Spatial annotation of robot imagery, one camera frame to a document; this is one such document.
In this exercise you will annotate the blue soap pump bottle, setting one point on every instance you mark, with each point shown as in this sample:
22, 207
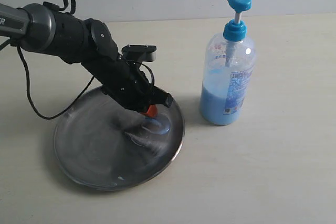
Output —
230, 57

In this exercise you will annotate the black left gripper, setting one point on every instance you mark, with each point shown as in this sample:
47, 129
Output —
125, 83

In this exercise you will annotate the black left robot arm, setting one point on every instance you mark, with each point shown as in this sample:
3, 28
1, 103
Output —
46, 29

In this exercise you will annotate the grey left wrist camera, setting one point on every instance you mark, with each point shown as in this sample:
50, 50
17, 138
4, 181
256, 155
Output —
139, 53

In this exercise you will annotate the round stainless steel plate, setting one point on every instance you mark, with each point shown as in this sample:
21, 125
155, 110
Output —
101, 145

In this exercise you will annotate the blue soap blob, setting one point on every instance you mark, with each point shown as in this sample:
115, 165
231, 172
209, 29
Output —
159, 125

